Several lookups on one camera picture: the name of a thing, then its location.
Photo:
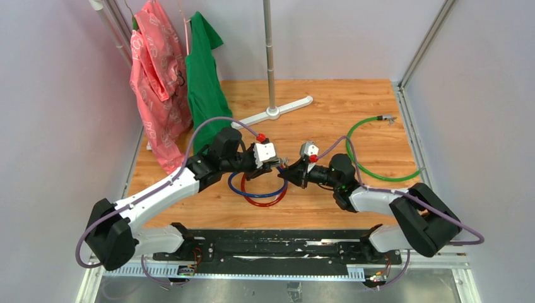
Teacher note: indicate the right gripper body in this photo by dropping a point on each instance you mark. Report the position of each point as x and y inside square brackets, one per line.
[317, 174]

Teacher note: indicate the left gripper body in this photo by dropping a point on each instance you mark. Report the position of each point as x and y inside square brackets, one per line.
[250, 167]

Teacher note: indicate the red cable lock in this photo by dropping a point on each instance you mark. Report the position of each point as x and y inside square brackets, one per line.
[263, 200]

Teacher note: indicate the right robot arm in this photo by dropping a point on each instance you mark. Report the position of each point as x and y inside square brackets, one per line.
[423, 222]

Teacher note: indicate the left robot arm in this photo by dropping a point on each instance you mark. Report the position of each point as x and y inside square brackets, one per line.
[115, 231]

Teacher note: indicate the white clothes rack stand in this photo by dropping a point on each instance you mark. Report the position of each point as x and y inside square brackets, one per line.
[273, 111]

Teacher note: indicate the green t-shirt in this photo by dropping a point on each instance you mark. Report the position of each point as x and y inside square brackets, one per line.
[205, 96]

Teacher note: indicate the pink patterned garment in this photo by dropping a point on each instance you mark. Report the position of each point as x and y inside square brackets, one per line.
[159, 82]

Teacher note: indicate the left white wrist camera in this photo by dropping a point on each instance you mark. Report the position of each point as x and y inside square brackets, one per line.
[263, 151]

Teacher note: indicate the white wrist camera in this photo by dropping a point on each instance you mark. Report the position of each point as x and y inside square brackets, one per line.
[263, 151]
[309, 150]

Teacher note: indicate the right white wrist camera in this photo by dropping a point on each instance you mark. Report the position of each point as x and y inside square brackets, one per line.
[309, 150]

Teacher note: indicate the green cable lock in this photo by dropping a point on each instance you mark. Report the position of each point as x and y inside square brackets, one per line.
[383, 158]

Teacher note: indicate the aluminium frame rail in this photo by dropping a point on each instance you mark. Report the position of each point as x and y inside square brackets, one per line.
[445, 278]

